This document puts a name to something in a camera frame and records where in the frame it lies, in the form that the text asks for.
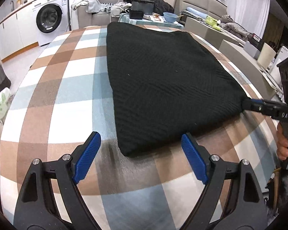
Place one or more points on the white base cabinet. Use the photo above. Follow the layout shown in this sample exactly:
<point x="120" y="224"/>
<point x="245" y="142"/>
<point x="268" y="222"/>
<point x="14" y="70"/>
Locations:
<point x="18" y="31"/>

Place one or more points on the blue plastic bowl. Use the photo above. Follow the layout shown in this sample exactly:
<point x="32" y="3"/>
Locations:
<point x="170" y="17"/>

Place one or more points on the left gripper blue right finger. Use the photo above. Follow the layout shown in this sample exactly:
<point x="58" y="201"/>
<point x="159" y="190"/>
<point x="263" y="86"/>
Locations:
<point x="197" y="156"/>

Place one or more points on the small table checkered cloth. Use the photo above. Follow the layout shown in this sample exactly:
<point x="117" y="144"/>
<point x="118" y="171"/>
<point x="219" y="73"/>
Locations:
<point x="149" y="20"/>

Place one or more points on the person's right hand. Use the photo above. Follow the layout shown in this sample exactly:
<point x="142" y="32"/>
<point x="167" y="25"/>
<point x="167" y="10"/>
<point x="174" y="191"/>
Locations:
<point x="282" y="143"/>

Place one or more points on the white washing machine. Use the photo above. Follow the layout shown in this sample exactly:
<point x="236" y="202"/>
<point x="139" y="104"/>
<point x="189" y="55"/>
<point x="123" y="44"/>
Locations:
<point x="52" y="18"/>

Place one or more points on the black jacket on sofa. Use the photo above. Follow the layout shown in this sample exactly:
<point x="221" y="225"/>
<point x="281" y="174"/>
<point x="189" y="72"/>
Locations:
<point x="151" y="6"/>

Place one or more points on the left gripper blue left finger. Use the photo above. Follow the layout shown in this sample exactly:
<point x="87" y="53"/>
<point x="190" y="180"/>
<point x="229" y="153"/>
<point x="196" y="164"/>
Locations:
<point x="83" y="156"/>

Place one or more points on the black knit sweater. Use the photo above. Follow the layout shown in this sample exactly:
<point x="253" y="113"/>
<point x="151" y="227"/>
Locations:
<point x="165" y="84"/>

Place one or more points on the white green plastic bag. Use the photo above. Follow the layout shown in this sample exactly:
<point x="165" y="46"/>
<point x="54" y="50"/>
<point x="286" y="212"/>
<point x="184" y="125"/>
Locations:
<point x="5" y="94"/>

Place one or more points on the plaid checkered blanket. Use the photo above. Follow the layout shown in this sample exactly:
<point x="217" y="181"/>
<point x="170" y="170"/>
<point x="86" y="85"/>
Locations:
<point x="63" y="98"/>

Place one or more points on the green cloth item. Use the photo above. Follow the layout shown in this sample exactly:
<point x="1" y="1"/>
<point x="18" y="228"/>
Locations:
<point x="210" y="21"/>

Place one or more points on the light grey crumpled clothes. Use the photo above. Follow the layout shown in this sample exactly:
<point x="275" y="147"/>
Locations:
<point x="94" y="6"/>

